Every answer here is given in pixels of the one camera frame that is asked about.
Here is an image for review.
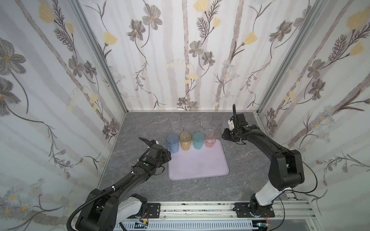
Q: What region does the blue plastic cup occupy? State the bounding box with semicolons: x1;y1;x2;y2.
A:
166;133;179;154

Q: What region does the pink plastic cup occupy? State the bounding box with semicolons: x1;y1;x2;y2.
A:
205;135;216;148

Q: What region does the yellow plastic cup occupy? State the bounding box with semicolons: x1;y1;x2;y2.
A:
179;131;192;151

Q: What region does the teal dimpled plastic cup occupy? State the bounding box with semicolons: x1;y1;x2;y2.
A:
193;132;205;150

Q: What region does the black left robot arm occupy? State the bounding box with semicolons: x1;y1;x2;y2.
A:
66;143;172;231

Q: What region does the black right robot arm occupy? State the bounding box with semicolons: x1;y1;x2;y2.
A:
222;105;304;217

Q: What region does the lilac plastic tray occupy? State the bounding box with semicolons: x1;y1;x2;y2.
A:
168;140;229;181

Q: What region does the clear faceted tumbler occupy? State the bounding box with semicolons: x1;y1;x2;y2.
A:
205;121;217;136
200;113;212;128

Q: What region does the clear tall glass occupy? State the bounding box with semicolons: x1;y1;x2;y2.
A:
169;113;181;134

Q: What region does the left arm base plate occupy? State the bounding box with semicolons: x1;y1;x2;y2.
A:
142;203;161;219

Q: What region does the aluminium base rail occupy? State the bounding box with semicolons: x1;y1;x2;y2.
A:
149;199;316;221

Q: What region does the white slotted cable duct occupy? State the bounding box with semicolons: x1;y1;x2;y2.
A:
114;220;258;231

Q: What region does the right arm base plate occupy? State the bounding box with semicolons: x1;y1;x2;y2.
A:
233;202;275;218

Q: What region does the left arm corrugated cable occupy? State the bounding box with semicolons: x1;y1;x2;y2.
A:
66;184;116;231

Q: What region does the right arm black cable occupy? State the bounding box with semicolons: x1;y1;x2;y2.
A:
274;155;319;231

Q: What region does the aluminium corner post right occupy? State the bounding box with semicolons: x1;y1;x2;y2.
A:
256;0;328;115

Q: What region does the aluminium corner post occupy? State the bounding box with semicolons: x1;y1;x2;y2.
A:
68;0;129;114
256;0;328;115

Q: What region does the aluminium corner post left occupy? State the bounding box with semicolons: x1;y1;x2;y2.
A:
68;0;129;114

